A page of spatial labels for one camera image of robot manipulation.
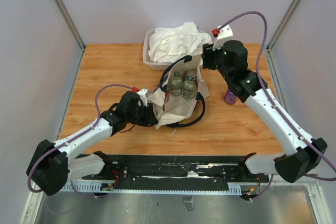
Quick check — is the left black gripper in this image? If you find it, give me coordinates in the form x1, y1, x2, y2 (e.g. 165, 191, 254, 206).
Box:
127, 102, 159, 127

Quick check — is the beige canvas tote bag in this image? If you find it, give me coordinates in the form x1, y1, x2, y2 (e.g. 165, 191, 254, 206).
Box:
148, 55, 209, 129

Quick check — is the chang soda water bottle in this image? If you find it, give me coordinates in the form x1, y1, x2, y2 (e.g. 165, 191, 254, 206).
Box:
182, 76, 196, 100

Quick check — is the purple fanta can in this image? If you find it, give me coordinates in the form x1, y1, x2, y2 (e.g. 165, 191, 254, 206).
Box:
224, 89, 238, 105
185, 69, 197, 81

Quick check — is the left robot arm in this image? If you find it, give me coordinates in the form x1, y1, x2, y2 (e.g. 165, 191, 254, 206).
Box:
26, 89, 158, 196

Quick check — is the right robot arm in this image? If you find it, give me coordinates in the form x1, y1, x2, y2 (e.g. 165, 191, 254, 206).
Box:
202, 40, 328, 183

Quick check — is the white crumpled cloth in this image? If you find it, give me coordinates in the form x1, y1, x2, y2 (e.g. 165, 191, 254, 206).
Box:
149, 22, 212, 63

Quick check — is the white plastic basket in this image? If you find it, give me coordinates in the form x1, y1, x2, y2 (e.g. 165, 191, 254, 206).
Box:
142, 29, 170, 71

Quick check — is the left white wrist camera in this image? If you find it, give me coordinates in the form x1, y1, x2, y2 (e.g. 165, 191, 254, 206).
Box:
132, 87, 152, 106

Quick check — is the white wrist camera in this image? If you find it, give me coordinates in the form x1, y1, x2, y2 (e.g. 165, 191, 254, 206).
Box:
132, 87, 152, 106
212, 25, 233, 51

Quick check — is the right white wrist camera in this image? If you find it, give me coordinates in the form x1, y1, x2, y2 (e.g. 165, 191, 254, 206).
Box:
212, 25, 233, 51

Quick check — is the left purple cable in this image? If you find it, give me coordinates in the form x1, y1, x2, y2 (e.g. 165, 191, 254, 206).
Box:
27, 84, 134, 193

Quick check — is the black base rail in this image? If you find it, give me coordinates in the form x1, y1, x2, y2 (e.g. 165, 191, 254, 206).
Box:
63, 155, 269, 196

